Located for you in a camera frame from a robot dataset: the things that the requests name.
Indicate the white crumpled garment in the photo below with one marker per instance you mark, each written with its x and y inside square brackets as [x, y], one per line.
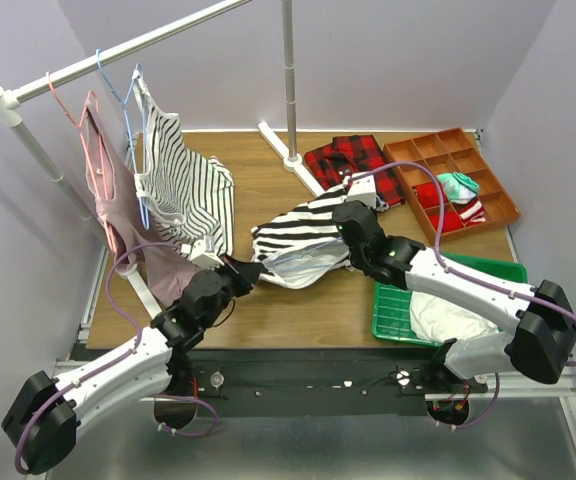
[436, 320]

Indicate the thin striped tank top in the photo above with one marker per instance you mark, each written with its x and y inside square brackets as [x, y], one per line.
[189, 196]

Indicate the silver vertical rack pole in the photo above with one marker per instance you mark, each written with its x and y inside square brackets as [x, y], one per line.
[289, 74]

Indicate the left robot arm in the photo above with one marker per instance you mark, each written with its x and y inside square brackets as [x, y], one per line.
[49, 414]

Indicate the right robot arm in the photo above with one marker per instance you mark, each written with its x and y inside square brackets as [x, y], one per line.
[535, 335]

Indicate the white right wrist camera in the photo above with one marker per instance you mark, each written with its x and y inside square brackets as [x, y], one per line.
[362, 189]

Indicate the white rack left post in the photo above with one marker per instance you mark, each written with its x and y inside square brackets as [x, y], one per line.
[131, 274]

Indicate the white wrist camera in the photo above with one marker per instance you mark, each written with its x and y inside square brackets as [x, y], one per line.
[202, 253]
[362, 189]

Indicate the red black plaid shirt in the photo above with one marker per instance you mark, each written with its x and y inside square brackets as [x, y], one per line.
[351, 154]

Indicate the light blue wire hanger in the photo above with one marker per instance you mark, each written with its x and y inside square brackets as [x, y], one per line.
[298, 264]

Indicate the red white striped sock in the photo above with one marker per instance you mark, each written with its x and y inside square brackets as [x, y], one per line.
[472, 213]

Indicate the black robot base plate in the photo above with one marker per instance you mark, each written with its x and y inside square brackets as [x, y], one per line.
[310, 382]

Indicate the brown wooden compartment organizer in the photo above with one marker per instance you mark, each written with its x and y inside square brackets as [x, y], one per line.
[422, 158]

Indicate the white clothes rack rail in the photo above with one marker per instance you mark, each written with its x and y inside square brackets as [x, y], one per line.
[12, 99]

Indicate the mint green sock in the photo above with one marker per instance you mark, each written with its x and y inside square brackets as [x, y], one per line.
[458, 187]

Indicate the white rack base foot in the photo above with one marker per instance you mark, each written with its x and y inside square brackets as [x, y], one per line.
[292, 161]

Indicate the pink tank top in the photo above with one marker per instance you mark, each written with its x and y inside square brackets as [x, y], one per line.
[167, 272]

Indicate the wide striped tank top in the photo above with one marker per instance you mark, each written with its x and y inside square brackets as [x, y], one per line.
[307, 220]

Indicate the pink wire hanger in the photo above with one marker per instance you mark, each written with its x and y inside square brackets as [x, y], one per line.
[100, 190]

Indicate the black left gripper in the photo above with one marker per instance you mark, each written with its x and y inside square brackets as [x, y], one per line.
[247, 273]

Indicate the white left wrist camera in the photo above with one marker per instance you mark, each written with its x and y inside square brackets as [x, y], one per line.
[202, 253]

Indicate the red folded sock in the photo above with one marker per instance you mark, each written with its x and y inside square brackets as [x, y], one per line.
[429, 196]

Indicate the green plastic tray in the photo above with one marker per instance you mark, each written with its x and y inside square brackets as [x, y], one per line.
[390, 319]

